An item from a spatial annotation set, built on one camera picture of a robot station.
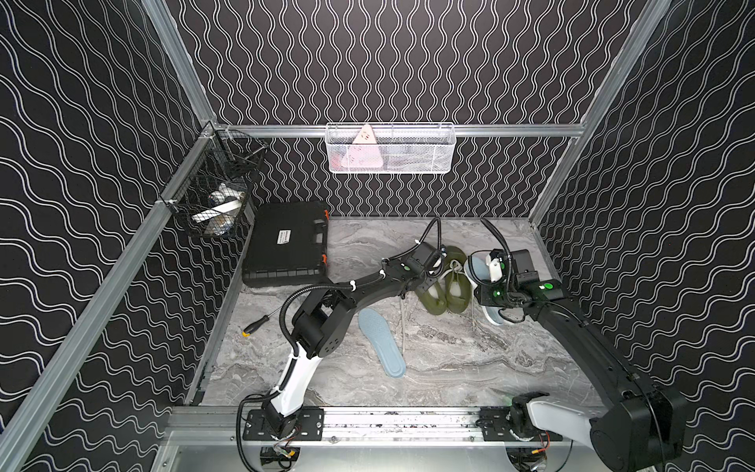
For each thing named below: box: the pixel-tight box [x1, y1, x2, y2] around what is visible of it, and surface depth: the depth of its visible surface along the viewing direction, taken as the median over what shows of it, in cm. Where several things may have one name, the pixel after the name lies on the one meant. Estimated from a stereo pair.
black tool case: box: [242, 201, 330, 289], surface depth 105 cm
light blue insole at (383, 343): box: [357, 307, 407, 379], surface depth 90 cm
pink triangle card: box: [341, 123, 384, 169], surface depth 91 cm
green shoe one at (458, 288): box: [444, 259, 473, 314], surface depth 97 cm
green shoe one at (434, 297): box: [414, 271, 450, 316], surface depth 97 cm
